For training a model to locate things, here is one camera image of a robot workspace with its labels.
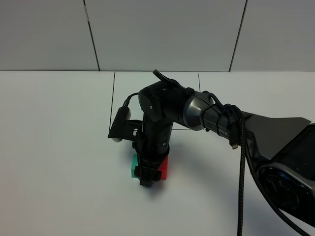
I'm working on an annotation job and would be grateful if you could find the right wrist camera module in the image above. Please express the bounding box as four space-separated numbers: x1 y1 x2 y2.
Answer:
108 106 142 142

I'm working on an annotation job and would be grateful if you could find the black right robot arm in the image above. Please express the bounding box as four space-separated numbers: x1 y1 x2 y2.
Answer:
132 71 315 225

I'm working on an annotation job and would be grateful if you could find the red cube block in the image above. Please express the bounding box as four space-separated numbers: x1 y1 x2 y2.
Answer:
158 156 168 180

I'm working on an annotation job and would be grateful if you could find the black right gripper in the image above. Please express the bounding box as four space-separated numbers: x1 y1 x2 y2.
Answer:
132 118 172 187

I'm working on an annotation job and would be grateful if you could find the black braided right cable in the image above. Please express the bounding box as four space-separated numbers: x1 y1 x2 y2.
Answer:
187 87 315 236

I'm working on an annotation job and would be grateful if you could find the teal cube block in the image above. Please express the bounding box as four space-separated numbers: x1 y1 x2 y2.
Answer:
131 154 138 178

